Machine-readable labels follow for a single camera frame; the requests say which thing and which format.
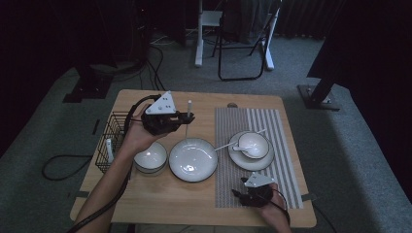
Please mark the black slanted stand with base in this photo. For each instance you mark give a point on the black slanted stand with base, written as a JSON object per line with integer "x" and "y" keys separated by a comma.
{"x": 319, "y": 93}

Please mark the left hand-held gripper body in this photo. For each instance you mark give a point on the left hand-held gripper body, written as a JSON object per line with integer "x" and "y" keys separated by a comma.
{"x": 160, "y": 123}

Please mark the small round knob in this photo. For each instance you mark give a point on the small round knob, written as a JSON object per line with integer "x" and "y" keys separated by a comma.
{"x": 232, "y": 105}

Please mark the person's right hand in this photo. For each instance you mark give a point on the person's right hand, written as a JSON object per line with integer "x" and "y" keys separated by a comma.
{"x": 277, "y": 212}

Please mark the white bowl with dark rim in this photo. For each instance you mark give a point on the white bowl with dark rim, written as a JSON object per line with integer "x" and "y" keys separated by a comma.
{"x": 253, "y": 145}
{"x": 152, "y": 157}

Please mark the grey striped placemat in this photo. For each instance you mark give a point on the grey striped placemat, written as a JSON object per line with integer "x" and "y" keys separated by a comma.
{"x": 233, "y": 123}

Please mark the grey jacket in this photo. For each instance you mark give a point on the grey jacket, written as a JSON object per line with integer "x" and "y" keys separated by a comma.
{"x": 246, "y": 22}

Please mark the grey pleated curtain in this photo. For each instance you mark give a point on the grey pleated curtain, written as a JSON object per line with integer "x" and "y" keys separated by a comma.
{"x": 304, "y": 19}

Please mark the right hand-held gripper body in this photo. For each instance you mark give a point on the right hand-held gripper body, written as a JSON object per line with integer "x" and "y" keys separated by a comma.
{"x": 257, "y": 197}

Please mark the person's left hand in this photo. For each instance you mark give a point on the person's left hand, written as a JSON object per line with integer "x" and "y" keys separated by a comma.
{"x": 139, "y": 139}

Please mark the white desk frame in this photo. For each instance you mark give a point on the white desk frame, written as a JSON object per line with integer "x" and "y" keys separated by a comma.
{"x": 199, "y": 48}

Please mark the dark curtain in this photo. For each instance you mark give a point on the dark curtain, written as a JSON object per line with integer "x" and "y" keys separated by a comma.
{"x": 372, "y": 48}

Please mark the black tape strip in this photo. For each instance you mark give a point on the black tape strip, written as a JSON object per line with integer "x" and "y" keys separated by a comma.
{"x": 96, "y": 126}

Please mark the grey tape piece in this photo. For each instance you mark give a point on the grey tape piece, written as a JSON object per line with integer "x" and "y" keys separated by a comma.
{"x": 82, "y": 194}
{"x": 309, "y": 196}

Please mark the black stand with flat base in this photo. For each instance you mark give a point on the black stand with flat base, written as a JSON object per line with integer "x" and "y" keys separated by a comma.
{"x": 87, "y": 89}

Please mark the black folding chair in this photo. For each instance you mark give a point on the black folding chair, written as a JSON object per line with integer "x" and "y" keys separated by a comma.
{"x": 220, "y": 64}

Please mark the white plate with dark rim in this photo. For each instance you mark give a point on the white plate with dark rim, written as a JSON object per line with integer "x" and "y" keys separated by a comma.
{"x": 193, "y": 160}
{"x": 249, "y": 163}

